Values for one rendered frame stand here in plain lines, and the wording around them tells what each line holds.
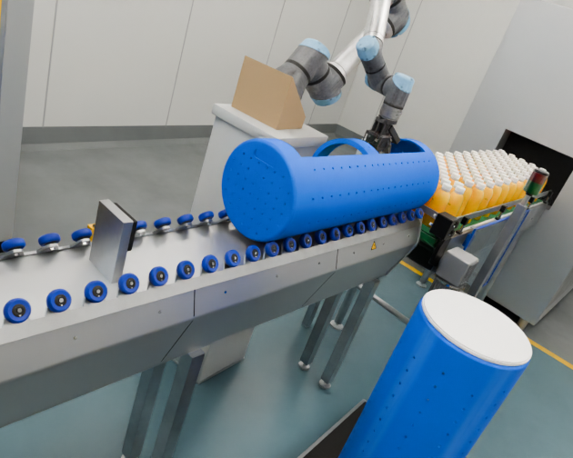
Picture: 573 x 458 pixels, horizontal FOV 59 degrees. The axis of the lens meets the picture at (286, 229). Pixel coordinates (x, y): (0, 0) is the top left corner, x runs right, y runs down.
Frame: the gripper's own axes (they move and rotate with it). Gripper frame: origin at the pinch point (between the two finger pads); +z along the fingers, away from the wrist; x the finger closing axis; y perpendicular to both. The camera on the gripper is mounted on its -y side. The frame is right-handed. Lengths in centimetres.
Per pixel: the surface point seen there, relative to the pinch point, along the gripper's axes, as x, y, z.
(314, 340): 1, -14, 92
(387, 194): 19.9, 18.9, -0.9
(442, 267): 33, -32, 32
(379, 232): 17.2, 6.3, 17.4
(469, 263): 42, -33, 25
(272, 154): 7, 67, -11
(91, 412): -25, 82, 110
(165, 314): 19, 101, 22
